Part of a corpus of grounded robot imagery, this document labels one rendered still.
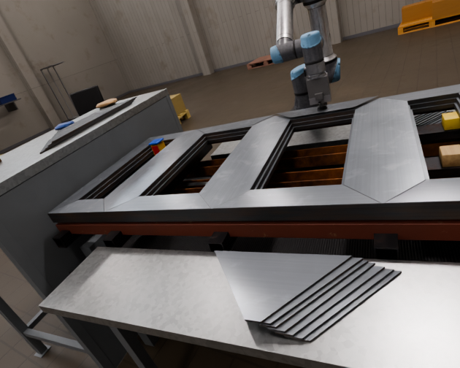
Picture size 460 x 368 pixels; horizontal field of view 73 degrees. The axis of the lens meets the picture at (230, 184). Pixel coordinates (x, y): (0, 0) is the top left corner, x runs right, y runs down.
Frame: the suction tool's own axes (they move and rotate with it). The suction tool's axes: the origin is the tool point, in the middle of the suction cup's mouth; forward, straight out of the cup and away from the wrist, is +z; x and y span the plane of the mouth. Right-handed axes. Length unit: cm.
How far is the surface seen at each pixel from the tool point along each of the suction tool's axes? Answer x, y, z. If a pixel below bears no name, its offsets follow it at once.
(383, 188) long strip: -65, 17, 0
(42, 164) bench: -50, -108, -17
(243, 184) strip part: -56, -21, 0
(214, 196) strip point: -61, -29, 0
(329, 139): 10.5, -0.1, 18.0
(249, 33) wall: 840, -252, 6
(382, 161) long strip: -52, 19, 0
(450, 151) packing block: -42, 36, 5
